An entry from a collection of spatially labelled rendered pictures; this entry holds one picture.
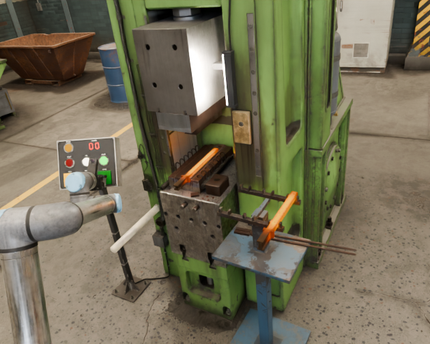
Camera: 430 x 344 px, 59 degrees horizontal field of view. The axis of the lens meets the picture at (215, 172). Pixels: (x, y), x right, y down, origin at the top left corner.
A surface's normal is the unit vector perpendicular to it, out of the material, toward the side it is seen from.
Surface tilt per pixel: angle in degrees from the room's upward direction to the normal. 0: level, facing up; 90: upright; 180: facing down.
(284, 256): 0
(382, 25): 90
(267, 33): 90
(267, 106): 90
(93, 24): 90
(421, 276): 0
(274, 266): 0
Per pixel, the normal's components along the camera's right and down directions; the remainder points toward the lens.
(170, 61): -0.47, 0.48
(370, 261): -0.10, -0.86
